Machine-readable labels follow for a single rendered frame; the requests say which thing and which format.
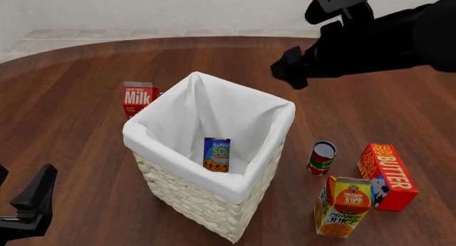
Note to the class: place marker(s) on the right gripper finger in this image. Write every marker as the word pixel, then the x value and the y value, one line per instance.
pixel 294 56
pixel 290 76

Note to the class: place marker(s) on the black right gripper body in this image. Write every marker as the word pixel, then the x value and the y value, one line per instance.
pixel 326 56

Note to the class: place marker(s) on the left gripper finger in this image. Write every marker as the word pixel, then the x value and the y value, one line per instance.
pixel 3 174
pixel 35 195

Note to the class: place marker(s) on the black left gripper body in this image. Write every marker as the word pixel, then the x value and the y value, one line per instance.
pixel 21 228

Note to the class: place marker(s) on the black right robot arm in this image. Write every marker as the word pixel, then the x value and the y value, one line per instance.
pixel 399 42

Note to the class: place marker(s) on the red tomato sauce can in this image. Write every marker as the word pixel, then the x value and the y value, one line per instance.
pixel 320 163

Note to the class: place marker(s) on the blue alphabet soup can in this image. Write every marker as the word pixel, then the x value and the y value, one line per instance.
pixel 216 155

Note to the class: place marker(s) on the white wicker basket with liner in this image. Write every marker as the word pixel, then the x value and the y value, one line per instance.
pixel 185 198

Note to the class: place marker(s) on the red butter box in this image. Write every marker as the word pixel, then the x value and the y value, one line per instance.
pixel 392 173

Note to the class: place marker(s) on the red milk carton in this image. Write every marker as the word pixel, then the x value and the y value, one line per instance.
pixel 137 99

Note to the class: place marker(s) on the orange juice carton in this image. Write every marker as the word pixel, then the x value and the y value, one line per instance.
pixel 343 208

